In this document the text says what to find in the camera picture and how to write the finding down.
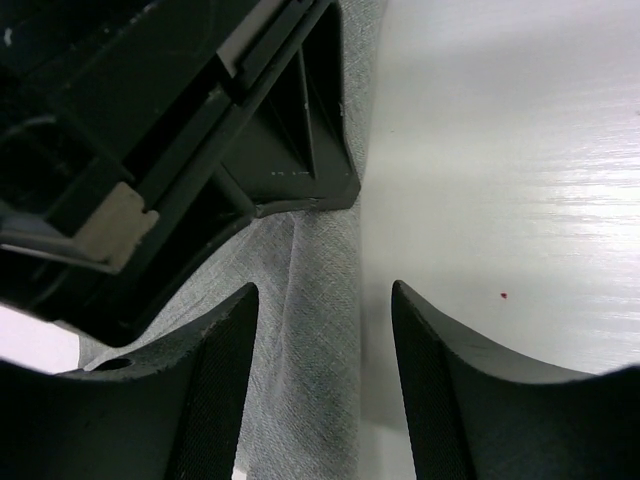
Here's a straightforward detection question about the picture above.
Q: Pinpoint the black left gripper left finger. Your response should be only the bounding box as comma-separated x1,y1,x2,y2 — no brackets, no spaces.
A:
1,284,259,479

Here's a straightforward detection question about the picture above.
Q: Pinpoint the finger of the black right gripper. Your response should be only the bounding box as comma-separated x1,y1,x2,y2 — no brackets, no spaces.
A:
222,1,360,218

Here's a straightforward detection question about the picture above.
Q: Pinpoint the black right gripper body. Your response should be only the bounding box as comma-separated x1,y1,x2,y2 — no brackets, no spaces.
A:
0,0,321,349

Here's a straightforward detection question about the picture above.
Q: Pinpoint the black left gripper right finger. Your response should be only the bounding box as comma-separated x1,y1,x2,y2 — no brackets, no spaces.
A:
391,281,639,479

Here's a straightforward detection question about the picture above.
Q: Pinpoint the grey cloth napkin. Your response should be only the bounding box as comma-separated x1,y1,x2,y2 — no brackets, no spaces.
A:
77,0,391,480

